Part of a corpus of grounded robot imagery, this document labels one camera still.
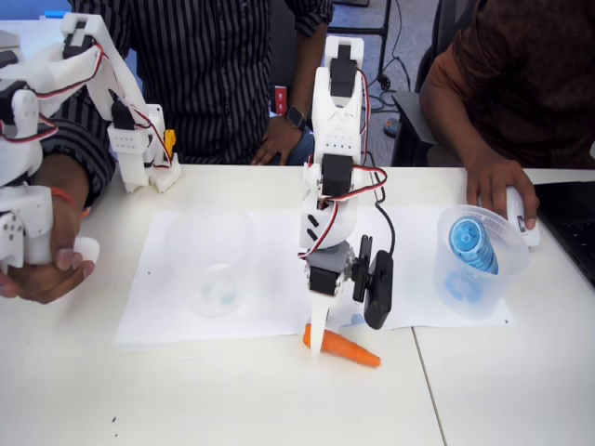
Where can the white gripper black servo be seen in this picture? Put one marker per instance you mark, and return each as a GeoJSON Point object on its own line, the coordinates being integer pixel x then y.
{"type": "Point", "coordinates": [320, 282]}

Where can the orange carrot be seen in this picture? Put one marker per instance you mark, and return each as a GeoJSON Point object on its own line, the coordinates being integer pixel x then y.
{"type": "Point", "coordinates": [353, 351]}

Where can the white computer mouse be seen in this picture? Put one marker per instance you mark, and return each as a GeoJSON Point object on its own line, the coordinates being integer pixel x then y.
{"type": "Point", "coordinates": [532, 237]}

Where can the white leader robot arm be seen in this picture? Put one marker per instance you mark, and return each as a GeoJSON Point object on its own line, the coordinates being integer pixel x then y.
{"type": "Point", "coordinates": [132, 141]}

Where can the bare forearm brown-shirt person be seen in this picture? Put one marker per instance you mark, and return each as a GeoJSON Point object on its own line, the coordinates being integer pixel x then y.
{"type": "Point", "coordinates": [451, 116]}

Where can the bare left forearm striped-shirt person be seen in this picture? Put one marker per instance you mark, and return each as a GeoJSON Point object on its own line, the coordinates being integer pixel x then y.
{"type": "Point", "coordinates": [302, 79]}

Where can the right forearm in striped sleeve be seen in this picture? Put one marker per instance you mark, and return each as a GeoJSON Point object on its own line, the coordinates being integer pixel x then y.
{"type": "Point", "coordinates": [79, 158]}

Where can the white follower robot arm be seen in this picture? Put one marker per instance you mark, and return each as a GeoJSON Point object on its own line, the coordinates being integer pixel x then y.
{"type": "Point", "coordinates": [334, 125]}

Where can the blue plastic bottle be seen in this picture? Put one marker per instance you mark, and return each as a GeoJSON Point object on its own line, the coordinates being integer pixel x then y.
{"type": "Point", "coordinates": [469, 241]}

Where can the left hand of striped-shirt person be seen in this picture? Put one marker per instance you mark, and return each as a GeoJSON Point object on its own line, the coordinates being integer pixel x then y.
{"type": "Point", "coordinates": [279, 139]}

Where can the hand of brown-shirt person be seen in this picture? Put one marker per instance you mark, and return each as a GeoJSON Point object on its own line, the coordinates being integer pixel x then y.
{"type": "Point", "coordinates": [495, 183]}

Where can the right hand of striped-shirt person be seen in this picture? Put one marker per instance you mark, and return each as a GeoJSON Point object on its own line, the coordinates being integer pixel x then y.
{"type": "Point", "coordinates": [65, 223]}

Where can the white paper sheet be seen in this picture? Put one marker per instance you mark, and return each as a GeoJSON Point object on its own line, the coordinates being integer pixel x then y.
{"type": "Point", "coordinates": [260, 279]}

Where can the clear plastic cup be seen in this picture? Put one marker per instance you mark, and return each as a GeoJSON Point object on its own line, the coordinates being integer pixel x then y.
{"type": "Point", "coordinates": [216, 292]}

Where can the clear plastic tub with rim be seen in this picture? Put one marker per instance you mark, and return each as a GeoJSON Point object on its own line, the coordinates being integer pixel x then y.
{"type": "Point", "coordinates": [479, 304]}

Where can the black smartwatch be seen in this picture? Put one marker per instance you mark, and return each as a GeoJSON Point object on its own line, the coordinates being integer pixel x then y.
{"type": "Point", "coordinates": [295, 117]}

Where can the small orange blue floor object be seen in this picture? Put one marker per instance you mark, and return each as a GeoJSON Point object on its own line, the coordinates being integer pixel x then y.
{"type": "Point", "coordinates": [390, 126]}

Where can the black office chair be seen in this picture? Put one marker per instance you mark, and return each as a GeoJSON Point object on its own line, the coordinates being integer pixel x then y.
{"type": "Point", "coordinates": [413, 125]}

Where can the red and white box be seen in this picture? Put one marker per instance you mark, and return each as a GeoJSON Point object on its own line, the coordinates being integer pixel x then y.
{"type": "Point", "coordinates": [281, 100]}

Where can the yellow table clamp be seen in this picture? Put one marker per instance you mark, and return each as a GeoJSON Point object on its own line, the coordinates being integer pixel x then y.
{"type": "Point", "coordinates": [170, 141]}

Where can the black laptop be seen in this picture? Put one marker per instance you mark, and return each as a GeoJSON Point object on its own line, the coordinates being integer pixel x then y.
{"type": "Point", "coordinates": [576, 223]}

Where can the person in striped shirt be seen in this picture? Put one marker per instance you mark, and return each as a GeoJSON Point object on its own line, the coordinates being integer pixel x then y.
{"type": "Point", "coordinates": [209, 69]}

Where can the black wheeled stand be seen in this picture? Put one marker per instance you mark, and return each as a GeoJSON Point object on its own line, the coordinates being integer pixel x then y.
{"type": "Point", "coordinates": [384, 46]}

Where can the person in brown shirt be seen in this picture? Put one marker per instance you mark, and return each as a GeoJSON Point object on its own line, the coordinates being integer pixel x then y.
{"type": "Point", "coordinates": [534, 83]}

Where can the dark phone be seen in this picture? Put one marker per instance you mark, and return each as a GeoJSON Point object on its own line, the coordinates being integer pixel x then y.
{"type": "Point", "coordinates": [5, 59]}

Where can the black webcam with mount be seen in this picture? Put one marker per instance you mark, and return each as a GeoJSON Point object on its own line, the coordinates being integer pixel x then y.
{"type": "Point", "coordinates": [379, 288]}

